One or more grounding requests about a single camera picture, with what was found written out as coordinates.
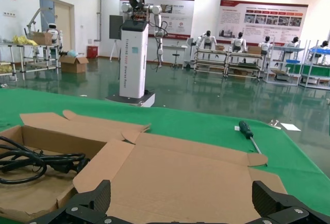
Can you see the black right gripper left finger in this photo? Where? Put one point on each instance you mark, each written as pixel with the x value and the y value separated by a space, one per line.
pixel 90 206

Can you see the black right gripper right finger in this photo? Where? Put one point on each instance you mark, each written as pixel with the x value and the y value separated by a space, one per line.
pixel 273 204

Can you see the brown cardboard box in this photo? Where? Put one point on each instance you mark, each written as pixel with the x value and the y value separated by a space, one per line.
pixel 77 128
pixel 180 177

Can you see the white flat plate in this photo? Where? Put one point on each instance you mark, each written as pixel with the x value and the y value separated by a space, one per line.
pixel 290 126

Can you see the metal table clamp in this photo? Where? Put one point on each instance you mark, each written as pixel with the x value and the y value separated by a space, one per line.
pixel 274 124

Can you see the small white paper label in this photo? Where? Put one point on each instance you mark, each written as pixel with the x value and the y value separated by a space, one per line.
pixel 236 128

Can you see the green tablecloth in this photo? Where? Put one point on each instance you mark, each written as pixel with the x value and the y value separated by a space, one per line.
pixel 193 123

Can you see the white shelf rack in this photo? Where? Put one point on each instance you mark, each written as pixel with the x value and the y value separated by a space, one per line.
pixel 315 78
pixel 268 61

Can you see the open cardboard carton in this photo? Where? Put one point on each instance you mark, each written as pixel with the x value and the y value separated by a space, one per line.
pixel 74 67

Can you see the metal roller rack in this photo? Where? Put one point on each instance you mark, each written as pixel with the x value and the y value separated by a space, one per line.
pixel 243 65
pixel 210 63

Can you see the blue plastic bin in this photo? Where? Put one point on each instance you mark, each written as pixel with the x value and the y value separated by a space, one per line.
pixel 293 61
pixel 319 49

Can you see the teal plastic bags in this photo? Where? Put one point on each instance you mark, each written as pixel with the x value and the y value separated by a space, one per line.
pixel 72 53

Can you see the small cardboard carton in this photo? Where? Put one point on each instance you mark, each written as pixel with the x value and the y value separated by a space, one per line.
pixel 220 47
pixel 254 50

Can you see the white black humanoid robot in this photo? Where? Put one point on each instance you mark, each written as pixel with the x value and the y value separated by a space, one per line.
pixel 206 40
pixel 294 43
pixel 265 45
pixel 239 42
pixel 325 44

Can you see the white pipe rack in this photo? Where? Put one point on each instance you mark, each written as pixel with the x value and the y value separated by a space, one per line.
pixel 22 59

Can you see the black round stool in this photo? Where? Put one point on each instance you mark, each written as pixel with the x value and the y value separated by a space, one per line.
pixel 175 55

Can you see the closed cardboard carton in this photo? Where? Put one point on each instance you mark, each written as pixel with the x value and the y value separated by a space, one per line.
pixel 42 38

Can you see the yellow cloth pile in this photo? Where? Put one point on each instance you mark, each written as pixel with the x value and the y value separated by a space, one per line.
pixel 24 40

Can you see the dark display on stand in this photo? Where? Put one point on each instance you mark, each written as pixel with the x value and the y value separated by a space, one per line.
pixel 114 27

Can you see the white desk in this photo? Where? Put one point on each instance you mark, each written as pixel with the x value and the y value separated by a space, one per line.
pixel 180 49

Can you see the small white service robot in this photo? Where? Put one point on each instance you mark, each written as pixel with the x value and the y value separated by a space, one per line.
pixel 52 27

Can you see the beige door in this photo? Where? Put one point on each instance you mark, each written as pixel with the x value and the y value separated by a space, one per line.
pixel 64 23

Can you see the red-trimmed wall poster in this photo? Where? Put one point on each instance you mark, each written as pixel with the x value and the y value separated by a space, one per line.
pixel 180 15
pixel 257 28

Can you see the grey wall conduit pipe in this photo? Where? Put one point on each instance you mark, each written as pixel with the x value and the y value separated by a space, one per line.
pixel 99 7

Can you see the white wall sockets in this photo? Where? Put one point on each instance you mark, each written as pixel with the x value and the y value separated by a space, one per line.
pixel 9 14

